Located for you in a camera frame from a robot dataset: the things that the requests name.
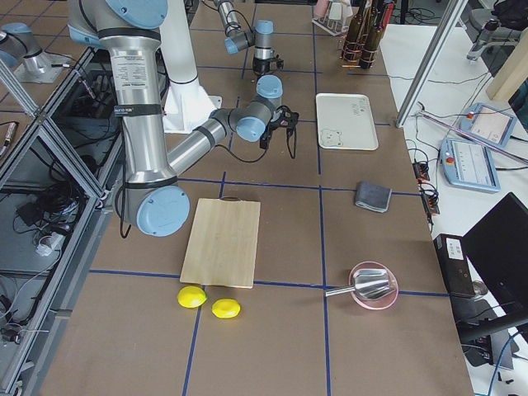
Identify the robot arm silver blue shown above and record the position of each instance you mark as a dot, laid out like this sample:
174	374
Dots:
237	39
149	197

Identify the pink bowl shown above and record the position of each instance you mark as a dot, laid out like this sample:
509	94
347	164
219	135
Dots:
378	304

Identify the aluminium frame post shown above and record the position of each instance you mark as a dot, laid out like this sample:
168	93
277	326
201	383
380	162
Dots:
448	21

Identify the green wine bottle front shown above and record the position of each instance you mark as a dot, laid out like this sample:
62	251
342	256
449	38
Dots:
358	22

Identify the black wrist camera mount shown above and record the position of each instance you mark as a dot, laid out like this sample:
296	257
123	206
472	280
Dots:
278	63
286	118

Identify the wooden cutting board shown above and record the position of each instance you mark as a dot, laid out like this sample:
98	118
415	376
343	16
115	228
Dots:
222	246

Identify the metal scoop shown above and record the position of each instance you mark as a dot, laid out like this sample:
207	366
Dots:
368	284

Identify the copper wire bottle rack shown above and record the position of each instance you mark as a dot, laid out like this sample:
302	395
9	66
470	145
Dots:
357	55

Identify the cream bear serving tray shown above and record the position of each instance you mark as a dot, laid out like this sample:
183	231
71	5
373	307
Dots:
345	121

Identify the grey folded cloth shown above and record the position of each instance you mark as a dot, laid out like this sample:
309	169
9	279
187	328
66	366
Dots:
372	197

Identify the yellow lemon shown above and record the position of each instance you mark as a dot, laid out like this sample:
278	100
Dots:
191	297
226	308

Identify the white wire cup rack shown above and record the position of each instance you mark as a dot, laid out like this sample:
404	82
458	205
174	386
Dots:
337	18

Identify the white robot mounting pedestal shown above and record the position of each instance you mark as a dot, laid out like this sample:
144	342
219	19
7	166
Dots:
187	104

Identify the blue teach pendant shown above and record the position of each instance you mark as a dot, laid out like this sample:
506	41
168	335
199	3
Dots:
489	123
469	165

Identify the blue teach pendant near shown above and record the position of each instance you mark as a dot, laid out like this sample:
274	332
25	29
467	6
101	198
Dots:
469	165

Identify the yellow lemon left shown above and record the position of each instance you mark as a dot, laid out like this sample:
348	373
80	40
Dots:
191	297

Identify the yellow lemon right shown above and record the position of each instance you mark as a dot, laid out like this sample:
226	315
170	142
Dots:
226	308

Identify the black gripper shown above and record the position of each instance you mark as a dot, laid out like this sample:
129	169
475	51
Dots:
261	66
269	131

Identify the green wine bottle middle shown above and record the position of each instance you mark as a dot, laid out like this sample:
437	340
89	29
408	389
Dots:
381	11

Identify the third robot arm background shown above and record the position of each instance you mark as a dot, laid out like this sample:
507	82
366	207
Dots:
21	51

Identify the blue teach pendant far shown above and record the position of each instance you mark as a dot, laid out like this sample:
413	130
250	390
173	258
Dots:
489	123

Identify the black box device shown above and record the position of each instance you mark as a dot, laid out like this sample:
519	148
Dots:
454	266

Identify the green wine bottle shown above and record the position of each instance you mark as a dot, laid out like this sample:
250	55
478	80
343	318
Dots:
381	11
358	22

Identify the black computer monitor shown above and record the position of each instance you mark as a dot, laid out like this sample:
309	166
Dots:
497	248

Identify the pink cup large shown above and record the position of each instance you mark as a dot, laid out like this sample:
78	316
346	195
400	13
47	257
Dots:
321	8

